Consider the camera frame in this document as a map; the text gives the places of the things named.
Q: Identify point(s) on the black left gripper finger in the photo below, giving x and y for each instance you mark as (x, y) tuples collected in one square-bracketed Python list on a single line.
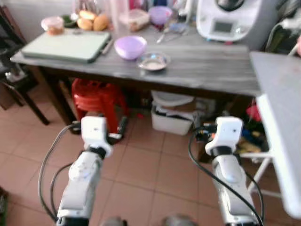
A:
[(123, 126)]

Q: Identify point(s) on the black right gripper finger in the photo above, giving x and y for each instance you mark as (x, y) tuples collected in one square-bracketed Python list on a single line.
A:
[(197, 121)]

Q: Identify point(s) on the large lilac plastic bowl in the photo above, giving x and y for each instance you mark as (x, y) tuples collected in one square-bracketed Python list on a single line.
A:
[(130, 47)]

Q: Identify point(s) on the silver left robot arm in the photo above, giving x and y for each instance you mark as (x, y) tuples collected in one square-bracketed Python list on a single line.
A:
[(80, 188)]

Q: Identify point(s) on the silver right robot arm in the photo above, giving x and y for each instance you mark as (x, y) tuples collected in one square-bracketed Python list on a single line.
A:
[(230, 179)]

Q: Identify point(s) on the white plastic bin with lid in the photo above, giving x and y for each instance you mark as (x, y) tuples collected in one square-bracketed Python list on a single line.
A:
[(171, 123)]

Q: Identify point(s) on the red plastic stool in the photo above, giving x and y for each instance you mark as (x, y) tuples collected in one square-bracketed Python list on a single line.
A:
[(96, 94)]

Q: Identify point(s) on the yellow and blue bag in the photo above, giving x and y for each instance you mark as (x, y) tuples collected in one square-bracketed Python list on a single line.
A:
[(249, 146)]

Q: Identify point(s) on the pink red bag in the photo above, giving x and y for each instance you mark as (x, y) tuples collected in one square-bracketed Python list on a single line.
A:
[(254, 113)]

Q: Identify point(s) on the grey top wooden table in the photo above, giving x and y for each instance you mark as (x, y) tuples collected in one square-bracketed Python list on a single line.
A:
[(202, 66)]

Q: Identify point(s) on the shallow metal bowl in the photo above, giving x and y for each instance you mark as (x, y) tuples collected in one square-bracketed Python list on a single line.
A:
[(153, 62)]

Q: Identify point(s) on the white folding table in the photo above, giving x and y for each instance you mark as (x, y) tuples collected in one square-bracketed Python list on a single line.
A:
[(277, 94)]

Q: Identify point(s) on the grey robot left foot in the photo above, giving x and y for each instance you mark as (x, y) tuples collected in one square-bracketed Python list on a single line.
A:
[(114, 221)]

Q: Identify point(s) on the grey robot foot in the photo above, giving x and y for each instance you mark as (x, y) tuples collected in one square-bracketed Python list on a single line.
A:
[(114, 221), (179, 220)]

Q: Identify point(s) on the grey robot right foot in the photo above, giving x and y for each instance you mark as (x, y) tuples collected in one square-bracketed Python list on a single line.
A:
[(179, 220)]

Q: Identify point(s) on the metal spoon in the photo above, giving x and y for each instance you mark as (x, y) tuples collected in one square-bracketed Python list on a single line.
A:
[(162, 36)]

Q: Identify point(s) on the clear glass dish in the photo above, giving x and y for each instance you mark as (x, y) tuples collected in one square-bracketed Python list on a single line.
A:
[(178, 28)]

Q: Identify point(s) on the white kitchen appliance with display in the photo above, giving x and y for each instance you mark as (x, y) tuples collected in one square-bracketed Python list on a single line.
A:
[(228, 28)]

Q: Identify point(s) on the pale green cutting board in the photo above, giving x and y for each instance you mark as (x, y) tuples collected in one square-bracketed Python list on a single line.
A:
[(66, 46)]

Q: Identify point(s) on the brown bread bun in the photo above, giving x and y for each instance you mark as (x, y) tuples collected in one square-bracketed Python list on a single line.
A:
[(101, 22), (88, 14), (85, 24)]

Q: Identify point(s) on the rectangular clear food container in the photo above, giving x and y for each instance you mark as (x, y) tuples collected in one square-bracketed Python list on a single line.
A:
[(135, 20)]

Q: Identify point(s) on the dark wooden side table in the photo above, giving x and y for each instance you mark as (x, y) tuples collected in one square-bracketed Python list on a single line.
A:
[(16, 84)]

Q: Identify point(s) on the small purple plastic bowl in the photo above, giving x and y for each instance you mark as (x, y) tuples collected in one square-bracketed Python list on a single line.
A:
[(160, 15)]

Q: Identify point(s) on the pink round device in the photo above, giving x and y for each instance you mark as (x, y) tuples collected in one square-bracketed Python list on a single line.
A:
[(298, 47)]

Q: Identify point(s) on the tall clear plastic jug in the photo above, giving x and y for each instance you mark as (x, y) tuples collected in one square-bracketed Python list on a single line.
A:
[(116, 9)]

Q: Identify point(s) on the dark green bowl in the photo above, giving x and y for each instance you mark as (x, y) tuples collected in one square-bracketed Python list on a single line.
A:
[(70, 21)]

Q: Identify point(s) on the dark green bag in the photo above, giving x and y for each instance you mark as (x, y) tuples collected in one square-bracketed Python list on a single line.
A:
[(282, 40)]

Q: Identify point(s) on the round plastic food container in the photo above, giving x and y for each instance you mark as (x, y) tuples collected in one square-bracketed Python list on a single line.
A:
[(52, 24)]

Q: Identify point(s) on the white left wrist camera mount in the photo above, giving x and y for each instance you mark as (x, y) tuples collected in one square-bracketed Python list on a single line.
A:
[(94, 132)]

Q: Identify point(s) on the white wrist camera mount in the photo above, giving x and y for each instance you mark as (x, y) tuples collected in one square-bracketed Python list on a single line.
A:
[(94, 132), (228, 132)]

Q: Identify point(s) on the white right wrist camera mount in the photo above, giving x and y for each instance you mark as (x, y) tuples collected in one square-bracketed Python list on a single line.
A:
[(228, 132)]

